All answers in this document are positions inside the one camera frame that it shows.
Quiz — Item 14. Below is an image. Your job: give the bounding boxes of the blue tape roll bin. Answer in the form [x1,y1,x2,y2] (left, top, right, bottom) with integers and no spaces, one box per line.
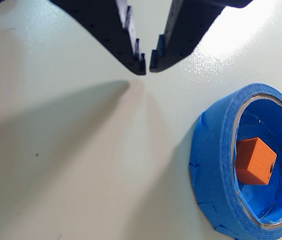
[189,82,282,240]

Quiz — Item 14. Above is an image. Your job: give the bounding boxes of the orange cube block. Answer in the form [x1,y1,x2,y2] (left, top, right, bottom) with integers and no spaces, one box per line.
[235,136,278,186]

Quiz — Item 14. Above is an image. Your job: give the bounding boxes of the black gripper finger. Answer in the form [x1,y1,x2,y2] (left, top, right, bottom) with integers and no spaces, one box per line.
[149,0,253,74]
[49,0,147,76]

